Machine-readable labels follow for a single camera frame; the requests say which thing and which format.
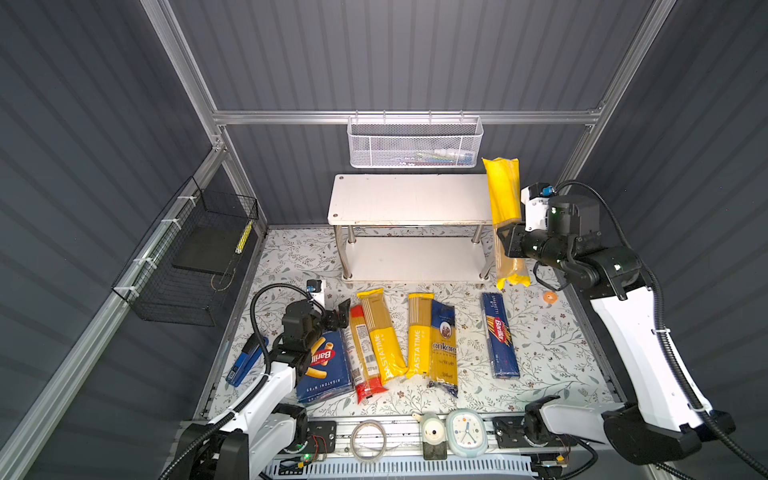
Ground yellow spaghetti bag with barcode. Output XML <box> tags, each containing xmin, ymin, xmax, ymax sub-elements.
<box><xmin>483</xmin><ymin>158</ymin><xmax>531</xmax><ymax>290</ymax></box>

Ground dark blue spaghetti bag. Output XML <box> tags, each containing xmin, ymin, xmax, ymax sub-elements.
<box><xmin>429</xmin><ymin>300</ymin><xmax>458</xmax><ymax>397</ymax></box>

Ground blue Barilla spaghetti box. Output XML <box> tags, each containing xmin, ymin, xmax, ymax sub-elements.
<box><xmin>481</xmin><ymin>292</ymin><xmax>520</xmax><ymax>379</ymax></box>

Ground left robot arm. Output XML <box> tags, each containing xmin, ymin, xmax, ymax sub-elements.
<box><xmin>159</xmin><ymin>281</ymin><xmax>351</xmax><ymax>479</ymax></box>

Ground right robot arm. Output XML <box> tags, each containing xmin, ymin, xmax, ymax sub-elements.
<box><xmin>489</xmin><ymin>181</ymin><xmax>767</xmax><ymax>476</ymax></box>

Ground white two-tier shelf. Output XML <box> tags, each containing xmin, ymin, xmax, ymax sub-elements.
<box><xmin>327</xmin><ymin>174</ymin><xmax>494</xmax><ymax>283</ymax></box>

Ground red-ended spaghetti bag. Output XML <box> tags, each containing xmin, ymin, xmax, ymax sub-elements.
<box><xmin>343</xmin><ymin>305</ymin><xmax>387</xmax><ymax>404</ymax></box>

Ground blue Barilla rigatoni box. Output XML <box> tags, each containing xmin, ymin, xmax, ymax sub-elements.
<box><xmin>296</xmin><ymin>330</ymin><xmax>353</xmax><ymax>405</ymax></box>

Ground yellow pastatime spaghetti bag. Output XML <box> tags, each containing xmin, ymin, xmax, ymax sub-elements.
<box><xmin>357</xmin><ymin>288</ymin><xmax>407</xmax><ymax>384</ymax></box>
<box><xmin>406</xmin><ymin>293</ymin><xmax>434</xmax><ymax>378</ymax></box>

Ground orange round token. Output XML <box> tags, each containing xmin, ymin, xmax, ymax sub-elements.
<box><xmin>542</xmin><ymin>291</ymin><xmax>558</xmax><ymax>305</ymax></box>

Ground blue stapler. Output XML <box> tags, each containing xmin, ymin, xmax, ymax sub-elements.
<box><xmin>225</xmin><ymin>334</ymin><xmax>263</xmax><ymax>387</ymax></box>

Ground yellow marker pen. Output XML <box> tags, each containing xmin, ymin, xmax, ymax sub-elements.
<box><xmin>234</xmin><ymin>220</ymin><xmax>253</xmax><ymax>255</ymax></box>

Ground pens in white basket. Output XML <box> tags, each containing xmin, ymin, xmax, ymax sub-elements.
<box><xmin>387</xmin><ymin>149</ymin><xmax>476</xmax><ymax>168</ymax></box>

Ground mint alarm clock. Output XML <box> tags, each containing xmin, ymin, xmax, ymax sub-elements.
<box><xmin>445</xmin><ymin>409</ymin><xmax>488</xmax><ymax>458</ymax></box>

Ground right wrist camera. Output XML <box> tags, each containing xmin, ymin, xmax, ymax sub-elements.
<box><xmin>520</xmin><ymin>182</ymin><xmax>554</xmax><ymax>232</ymax></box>

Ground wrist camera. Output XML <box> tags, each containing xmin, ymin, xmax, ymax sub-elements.
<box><xmin>520</xmin><ymin>182</ymin><xmax>554</xmax><ymax>232</ymax></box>
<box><xmin>306</xmin><ymin>279</ymin><xmax>325</xmax><ymax>308</ymax></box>

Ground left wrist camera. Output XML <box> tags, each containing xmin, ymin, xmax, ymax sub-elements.
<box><xmin>306</xmin><ymin>279</ymin><xmax>325</xmax><ymax>308</ymax></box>

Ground black wire basket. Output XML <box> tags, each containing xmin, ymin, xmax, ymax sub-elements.
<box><xmin>112</xmin><ymin>178</ymin><xmax>260</xmax><ymax>327</ymax></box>

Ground white wire mesh basket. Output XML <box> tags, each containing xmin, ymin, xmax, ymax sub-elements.
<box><xmin>346</xmin><ymin>115</ymin><xmax>484</xmax><ymax>169</ymax></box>

